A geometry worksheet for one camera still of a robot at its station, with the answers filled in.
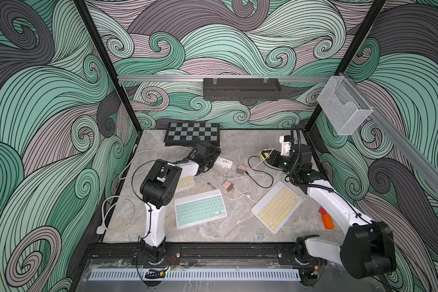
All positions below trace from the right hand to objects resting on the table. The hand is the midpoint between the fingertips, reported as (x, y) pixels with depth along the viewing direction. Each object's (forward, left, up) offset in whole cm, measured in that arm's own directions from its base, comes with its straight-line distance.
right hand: (265, 152), depth 82 cm
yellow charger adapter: (-3, +3, +1) cm, 4 cm away
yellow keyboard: (-18, -6, -20) cm, 27 cm away
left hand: (+11, +21, -12) cm, 27 cm away
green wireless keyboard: (-18, +31, -19) cm, 41 cm away
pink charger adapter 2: (-7, +17, -19) cm, 27 cm away
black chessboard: (+29, +43, -16) cm, 54 cm away
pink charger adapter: (+3, +9, -20) cm, 22 cm away
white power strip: (+7, +19, -18) cm, 27 cm away
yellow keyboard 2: (-5, +40, -20) cm, 45 cm away
